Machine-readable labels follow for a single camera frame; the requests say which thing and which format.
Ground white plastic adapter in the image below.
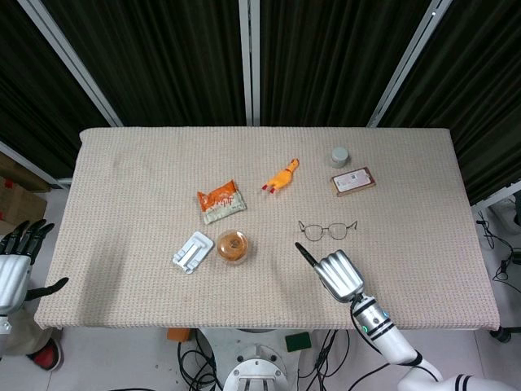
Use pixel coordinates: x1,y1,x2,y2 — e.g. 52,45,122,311
171,231,215,275

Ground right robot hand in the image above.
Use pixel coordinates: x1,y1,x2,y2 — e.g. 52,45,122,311
294,242,366,303

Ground cardboard box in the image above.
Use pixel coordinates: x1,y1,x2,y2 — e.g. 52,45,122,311
0,152,52,235

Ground black cable bundle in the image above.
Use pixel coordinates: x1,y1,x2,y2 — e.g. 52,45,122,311
475,209,521,294

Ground orange snack bag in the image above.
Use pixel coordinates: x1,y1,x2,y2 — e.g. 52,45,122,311
196,179,249,225

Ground grey round cap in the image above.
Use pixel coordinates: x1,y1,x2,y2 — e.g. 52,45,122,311
330,147,351,169

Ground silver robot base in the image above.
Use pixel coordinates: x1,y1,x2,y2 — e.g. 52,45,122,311
197,327,304,391

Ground round clear orange container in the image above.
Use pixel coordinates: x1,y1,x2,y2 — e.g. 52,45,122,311
215,229,252,268

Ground brown rectangular box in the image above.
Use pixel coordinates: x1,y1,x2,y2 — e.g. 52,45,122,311
330,166,377,198

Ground red shoe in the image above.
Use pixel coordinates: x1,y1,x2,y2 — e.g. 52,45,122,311
26,336,65,371

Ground wire-frame eyeglasses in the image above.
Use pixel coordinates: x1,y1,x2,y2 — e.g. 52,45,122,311
297,220,359,241

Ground dark curtain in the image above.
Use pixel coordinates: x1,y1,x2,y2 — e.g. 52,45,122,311
0,0,521,204

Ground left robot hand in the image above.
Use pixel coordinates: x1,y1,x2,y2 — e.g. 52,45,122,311
0,219,70,317

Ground black floor cables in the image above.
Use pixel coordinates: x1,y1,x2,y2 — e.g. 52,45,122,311
177,328,392,391

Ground yellow rubber chicken toy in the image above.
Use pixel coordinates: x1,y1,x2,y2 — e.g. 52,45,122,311
261,156,301,196

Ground green rectangular block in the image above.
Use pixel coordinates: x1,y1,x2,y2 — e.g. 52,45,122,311
284,332,313,353

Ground beige woven tablecloth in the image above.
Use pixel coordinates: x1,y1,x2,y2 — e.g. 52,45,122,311
33,126,501,332

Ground grey aluminium frame post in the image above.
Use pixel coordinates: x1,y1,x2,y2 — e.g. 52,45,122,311
366,0,455,129
18,0,125,128
237,0,261,126

